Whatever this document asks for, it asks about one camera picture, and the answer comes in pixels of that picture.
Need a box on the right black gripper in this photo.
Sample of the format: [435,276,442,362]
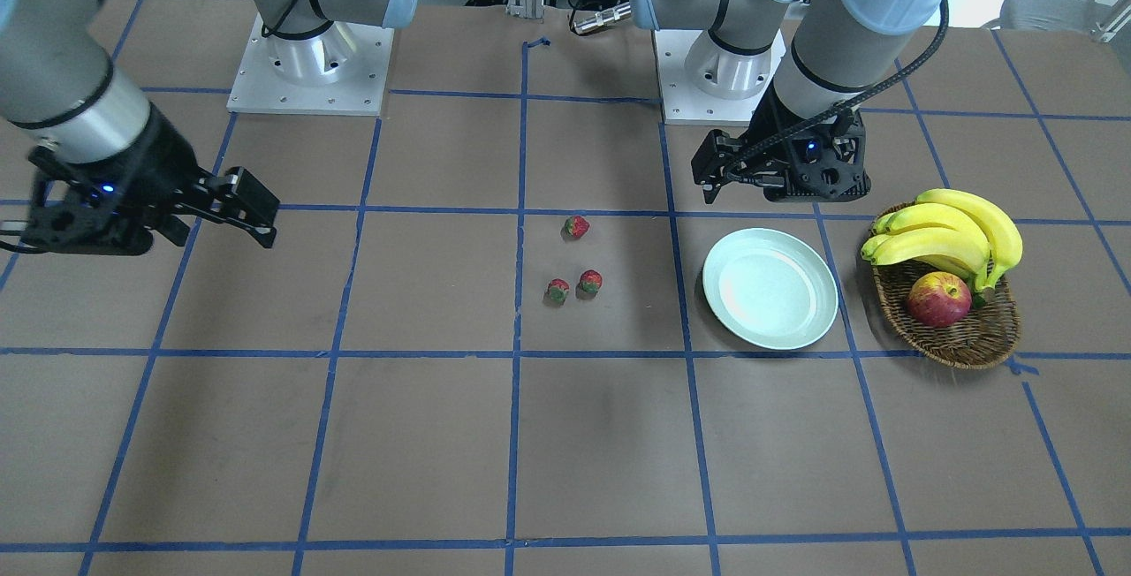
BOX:
[23,106,280,255]

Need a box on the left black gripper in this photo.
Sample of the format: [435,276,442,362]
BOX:
[691,102,872,205]

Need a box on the strawberry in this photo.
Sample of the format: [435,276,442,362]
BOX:
[562,215,592,240]
[577,269,604,296]
[544,278,571,307]

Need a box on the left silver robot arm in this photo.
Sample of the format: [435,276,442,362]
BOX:
[629,0,949,204]

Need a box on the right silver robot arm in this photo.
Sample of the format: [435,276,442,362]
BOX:
[1,0,418,255]

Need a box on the light green plate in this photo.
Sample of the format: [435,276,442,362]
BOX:
[702,227,839,351]

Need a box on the wicker basket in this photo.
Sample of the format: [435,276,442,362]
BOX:
[862,203,1021,369]

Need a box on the yellow banana bunch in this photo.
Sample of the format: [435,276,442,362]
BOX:
[860,188,1024,294]

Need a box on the red apple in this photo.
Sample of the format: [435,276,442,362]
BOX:
[905,270,972,328]

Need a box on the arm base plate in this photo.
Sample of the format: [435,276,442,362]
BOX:
[653,31,786,126]
[227,17,396,117]

